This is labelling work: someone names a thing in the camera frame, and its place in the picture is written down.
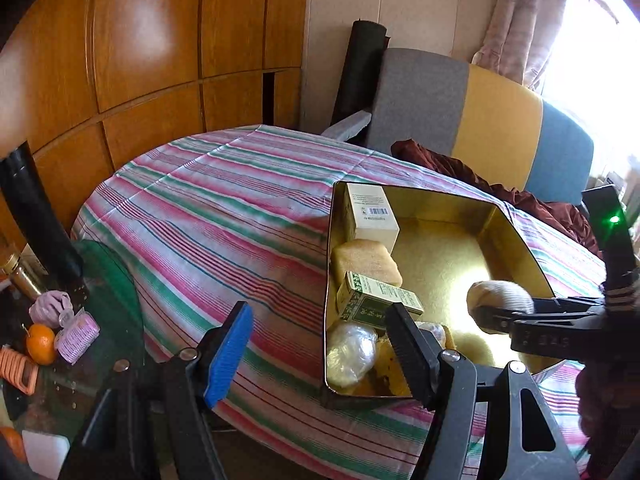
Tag cream sock ball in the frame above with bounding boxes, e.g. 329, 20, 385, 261
466, 280, 536, 333

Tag tangerine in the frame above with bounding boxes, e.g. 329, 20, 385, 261
0, 426, 26, 463
26, 323, 57, 366

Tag black cylinder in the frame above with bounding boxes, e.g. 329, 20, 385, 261
0, 142, 85, 288

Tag window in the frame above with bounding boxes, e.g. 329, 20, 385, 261
540, 0, 640, 171

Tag dark red blanket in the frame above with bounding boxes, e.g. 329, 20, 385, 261
390, 139, 603, 261

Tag gold bottle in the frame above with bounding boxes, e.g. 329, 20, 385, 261
0, 245, 48, 301

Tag green glass table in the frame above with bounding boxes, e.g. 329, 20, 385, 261
0, 240, 146, 480

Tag beige patterned curtain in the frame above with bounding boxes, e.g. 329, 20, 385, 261
472, 0, 573, 86

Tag orange plastic clip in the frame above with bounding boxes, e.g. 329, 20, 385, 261
0, 345, 40, 393

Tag cream barcode box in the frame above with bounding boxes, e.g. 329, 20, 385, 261
345, 182, 401, 256

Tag grey yellow blue sofa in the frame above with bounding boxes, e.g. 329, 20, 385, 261
320, 47, 596, 206

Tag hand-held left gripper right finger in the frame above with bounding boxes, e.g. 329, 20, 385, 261
384, 302, 583, 480

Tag wooden wardrobe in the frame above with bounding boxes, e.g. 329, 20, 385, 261
0, 0, 313, 261

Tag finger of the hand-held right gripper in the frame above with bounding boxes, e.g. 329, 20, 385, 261
532, 296, 608, 310
472, 305, 606, 333

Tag gold tin box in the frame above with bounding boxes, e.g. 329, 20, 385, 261
320, 180, 571, 411

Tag green patterned box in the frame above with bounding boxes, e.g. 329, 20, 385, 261
336, 270, 425, 322

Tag striped tablecloth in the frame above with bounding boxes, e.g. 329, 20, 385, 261
70, 124, 616, 480

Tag clear plastic bag ball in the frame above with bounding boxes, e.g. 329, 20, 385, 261
326, 322, 379, 387

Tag person's right forearm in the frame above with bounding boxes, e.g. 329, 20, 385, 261
574, 360, 640, 480

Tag white box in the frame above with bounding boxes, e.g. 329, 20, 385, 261
22, 430, 71, 480

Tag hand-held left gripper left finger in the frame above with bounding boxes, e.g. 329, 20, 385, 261
57, 301, 254, 480

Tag yellow sponge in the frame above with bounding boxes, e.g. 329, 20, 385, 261
331, 239, 404, 288

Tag black rolled mat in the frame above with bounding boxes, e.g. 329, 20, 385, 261
331, 20, 391, 123

